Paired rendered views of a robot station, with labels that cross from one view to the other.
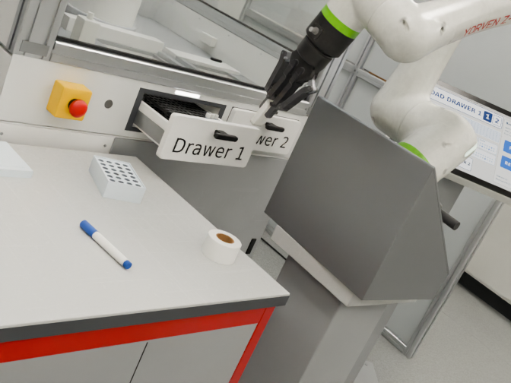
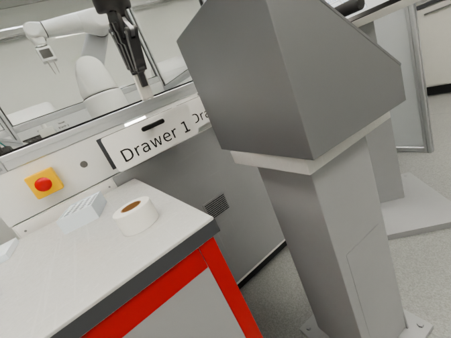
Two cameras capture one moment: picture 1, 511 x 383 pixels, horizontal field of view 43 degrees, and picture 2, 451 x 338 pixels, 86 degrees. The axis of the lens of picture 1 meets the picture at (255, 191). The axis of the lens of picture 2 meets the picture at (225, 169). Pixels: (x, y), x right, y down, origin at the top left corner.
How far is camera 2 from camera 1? 1.00 m
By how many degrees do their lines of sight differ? 23
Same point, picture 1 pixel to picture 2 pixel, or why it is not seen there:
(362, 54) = not seen: hidden behind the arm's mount
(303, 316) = (296, 202)
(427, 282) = (382, 88)
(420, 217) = (298, 21)
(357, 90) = not seen: hidden behind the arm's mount
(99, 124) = (90, 178)
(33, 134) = (50, 215)
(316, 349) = (326, 222)
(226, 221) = (241, 167)
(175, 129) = (111, 147)
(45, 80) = (19, 183)
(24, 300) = not seen: outside the picture
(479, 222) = (410, 47)
